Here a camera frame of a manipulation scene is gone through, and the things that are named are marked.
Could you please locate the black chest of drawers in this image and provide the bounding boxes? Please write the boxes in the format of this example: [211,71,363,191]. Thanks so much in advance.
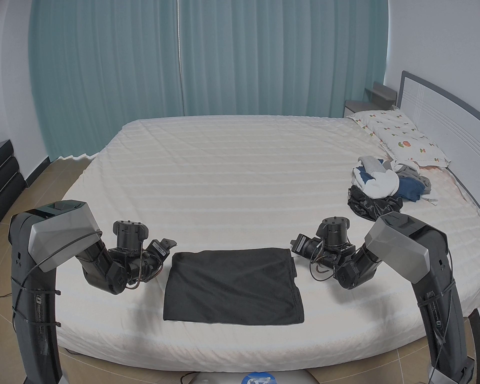
[0,139,26,223]

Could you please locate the grey bedside table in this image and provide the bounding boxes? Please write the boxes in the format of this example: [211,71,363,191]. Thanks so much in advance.
[344,82,398,118]

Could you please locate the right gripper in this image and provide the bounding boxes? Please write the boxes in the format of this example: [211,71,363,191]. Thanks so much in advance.
[291,233,322,260]

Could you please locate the pile of clothes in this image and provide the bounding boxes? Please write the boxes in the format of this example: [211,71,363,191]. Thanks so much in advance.
[347,155,439,222]

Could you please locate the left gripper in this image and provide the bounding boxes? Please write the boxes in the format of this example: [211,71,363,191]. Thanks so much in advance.
[144,237,177,269]

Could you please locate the black trousers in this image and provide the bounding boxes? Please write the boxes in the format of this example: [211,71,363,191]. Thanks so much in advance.
[163,247,305,326]

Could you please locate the white printed pillow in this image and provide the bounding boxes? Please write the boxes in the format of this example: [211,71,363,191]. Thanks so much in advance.
[345,109,452,168]

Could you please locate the bed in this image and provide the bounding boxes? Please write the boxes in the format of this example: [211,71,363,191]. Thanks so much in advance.
[56,70,480,374]

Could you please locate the blue-green curtain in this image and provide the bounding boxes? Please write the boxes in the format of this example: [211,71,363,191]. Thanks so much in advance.
[179,0,389,119]
[29,0,186,160]

